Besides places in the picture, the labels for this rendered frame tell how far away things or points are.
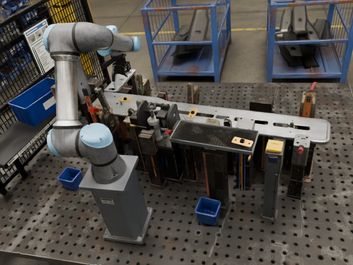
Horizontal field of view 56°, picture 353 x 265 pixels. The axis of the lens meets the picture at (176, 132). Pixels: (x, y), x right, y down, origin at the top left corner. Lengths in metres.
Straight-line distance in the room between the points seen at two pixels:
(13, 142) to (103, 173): 0.76
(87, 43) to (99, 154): 0.43
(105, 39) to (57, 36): 0.18
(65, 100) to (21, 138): 0.69
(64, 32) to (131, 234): 0.95
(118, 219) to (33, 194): 0.72
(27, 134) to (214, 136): 1.09
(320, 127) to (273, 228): 0.55
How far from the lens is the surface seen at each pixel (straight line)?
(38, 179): 2.23
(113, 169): 1.40
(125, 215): 1.54
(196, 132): 1.47
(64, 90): 1.39
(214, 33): 3.62
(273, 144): 1.40
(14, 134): 2.08
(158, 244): 1.67
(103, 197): 1.48
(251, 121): 1.60
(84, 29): 1.37
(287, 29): 3.89
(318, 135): 1.72
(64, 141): 1.38
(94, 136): 1.31
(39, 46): 2.29
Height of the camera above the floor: 2.10
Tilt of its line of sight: 39 degrees down
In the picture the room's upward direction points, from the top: 10 degrees counter-clockwise
